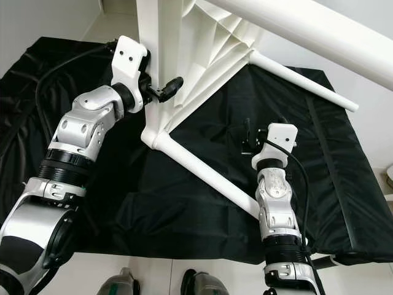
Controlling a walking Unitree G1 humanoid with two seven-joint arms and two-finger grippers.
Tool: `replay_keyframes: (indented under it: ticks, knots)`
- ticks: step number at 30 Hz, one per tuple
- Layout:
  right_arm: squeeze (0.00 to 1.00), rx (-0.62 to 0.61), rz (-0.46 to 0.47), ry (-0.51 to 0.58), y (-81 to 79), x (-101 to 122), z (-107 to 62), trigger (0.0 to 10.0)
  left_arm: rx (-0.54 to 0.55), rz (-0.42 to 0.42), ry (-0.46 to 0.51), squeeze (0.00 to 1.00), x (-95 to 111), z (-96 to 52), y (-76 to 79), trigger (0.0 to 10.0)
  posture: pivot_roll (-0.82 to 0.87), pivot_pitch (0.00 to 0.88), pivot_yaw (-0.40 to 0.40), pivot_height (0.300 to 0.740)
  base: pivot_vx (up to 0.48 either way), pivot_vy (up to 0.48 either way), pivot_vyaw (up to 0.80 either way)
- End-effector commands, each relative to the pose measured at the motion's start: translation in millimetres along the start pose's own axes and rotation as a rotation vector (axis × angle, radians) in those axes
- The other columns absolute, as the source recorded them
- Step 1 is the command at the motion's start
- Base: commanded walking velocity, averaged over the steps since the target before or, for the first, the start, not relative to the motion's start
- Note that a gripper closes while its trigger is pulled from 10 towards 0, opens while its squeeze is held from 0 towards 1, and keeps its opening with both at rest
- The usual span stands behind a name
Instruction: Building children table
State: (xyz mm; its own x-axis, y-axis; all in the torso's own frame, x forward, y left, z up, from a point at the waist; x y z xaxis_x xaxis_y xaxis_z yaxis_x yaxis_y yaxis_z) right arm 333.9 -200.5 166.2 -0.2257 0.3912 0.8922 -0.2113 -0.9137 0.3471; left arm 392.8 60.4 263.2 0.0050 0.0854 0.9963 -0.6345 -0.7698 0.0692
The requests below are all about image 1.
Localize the grey robot right foot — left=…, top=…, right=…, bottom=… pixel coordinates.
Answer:
left=181, top=269, right=229, bottom=295

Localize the white plastic children table top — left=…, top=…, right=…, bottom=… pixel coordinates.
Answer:
left=136, top=0, right=259, bottom=148

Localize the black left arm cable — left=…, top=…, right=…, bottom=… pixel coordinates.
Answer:
left=35, top=40, right=119, bottom=124

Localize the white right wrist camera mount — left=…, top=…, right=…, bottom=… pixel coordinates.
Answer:
left=251, top=123, right=298, bottom=171

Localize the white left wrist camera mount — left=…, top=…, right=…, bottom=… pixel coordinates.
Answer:
left=111, top=35, right=151, bottom=98

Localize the black table cloth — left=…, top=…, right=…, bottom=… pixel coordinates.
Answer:
left=0, top=36, right=393, bottom=266

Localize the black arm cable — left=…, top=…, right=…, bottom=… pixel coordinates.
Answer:
left=35, top=40, right=119, bottom=124
left=264, top=141, right=326, bottom=294

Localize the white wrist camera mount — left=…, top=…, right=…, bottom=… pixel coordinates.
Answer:
left=111, top=35, right=151, bottom=98
left=251, top=123, right=298, bottom=171

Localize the white round chair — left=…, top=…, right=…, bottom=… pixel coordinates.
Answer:
left=386, top=165, right=393, bottom=200

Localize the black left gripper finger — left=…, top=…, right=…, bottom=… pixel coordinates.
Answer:
left=157, top=76, right=185, bottom=102

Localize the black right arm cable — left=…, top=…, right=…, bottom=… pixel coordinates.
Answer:
left=264, top=141, right=326, bottom=294

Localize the grey robot foot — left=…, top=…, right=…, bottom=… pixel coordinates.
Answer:
left=181, top=269, right=229, bottom=295
left=101, top=267, right=142, bottom=295

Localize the grey robot left foot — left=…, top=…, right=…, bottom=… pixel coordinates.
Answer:
left=101, top=267, right=142, bottom=295

